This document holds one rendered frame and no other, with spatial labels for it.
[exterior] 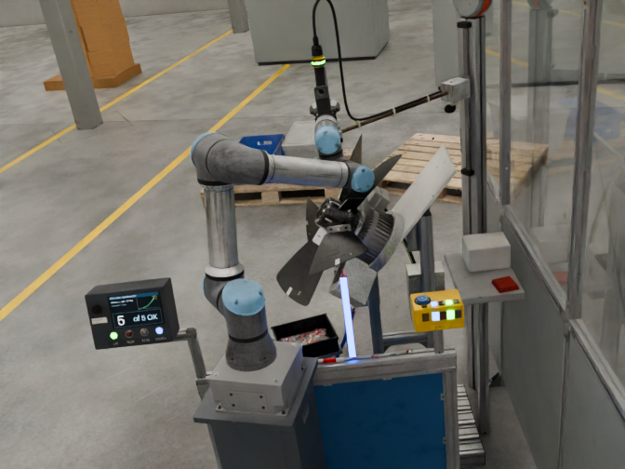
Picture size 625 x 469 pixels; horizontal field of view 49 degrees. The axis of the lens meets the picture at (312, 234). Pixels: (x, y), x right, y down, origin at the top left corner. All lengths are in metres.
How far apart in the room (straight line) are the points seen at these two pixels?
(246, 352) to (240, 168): 0.53
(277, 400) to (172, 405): 1.83
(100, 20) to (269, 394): 8.86
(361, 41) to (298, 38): 0.91
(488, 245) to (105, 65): 8.45
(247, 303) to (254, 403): 0.29
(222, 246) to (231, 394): 0.42
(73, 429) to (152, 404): 0.40
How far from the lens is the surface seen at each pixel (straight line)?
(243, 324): 1.94
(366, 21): 9.67
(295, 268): 2.65
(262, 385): 1.95
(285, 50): 10.09
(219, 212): 1.96
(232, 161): 1.81
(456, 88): 2.71
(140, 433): 3.66
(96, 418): 3.86
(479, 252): 2.78
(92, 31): 10.61
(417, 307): 2.25
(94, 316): 2.33
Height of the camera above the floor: 2.34
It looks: 27 degrees down
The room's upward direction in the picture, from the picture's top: 8 degrees counter-clockwise
